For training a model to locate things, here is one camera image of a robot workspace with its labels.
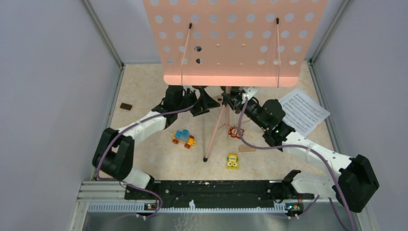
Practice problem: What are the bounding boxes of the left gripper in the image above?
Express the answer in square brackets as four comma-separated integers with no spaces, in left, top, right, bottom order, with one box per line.
[175,85,219,116]

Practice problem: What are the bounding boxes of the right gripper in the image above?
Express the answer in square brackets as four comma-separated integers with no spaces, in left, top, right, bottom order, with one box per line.
[222,90,268,130]

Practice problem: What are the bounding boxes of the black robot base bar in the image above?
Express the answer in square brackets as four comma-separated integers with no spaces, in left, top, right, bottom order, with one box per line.
[150,180,294,211]

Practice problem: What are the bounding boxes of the wooden block near owl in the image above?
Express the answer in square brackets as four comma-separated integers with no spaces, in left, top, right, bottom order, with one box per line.
[238,145,256,153]

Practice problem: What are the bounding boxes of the small brown flat block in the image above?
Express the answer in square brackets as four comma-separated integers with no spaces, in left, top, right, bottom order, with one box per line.
[119,103,133,111]

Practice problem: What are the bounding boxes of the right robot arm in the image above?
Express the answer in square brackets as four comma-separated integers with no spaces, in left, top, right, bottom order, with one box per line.
[222,87,380,213]

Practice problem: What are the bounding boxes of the sheet music page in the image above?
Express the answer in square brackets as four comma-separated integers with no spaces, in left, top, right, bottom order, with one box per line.
[279,89,330,137]

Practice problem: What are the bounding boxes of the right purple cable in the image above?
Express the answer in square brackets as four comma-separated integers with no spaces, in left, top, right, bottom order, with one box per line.
[237,97,356,231]

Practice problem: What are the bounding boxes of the red owl toy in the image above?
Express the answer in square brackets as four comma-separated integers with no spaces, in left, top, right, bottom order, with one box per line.
[228,126,244,139]

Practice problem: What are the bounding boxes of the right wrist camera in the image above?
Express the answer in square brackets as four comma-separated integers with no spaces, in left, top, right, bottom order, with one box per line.
[242,87,260,101]

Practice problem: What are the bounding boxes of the toy block car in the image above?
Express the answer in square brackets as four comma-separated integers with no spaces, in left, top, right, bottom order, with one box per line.
[172,129,195,149]

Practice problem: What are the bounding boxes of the yellow owl toy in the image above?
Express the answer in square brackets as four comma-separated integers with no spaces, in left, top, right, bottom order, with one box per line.
[227,153,239,169]

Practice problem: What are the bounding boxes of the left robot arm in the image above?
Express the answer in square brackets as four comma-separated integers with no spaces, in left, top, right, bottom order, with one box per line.
[92,85,220,199]

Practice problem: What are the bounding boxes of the pink music stand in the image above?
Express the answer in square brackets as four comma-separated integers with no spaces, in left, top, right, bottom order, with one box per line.
[142,0,329,163]

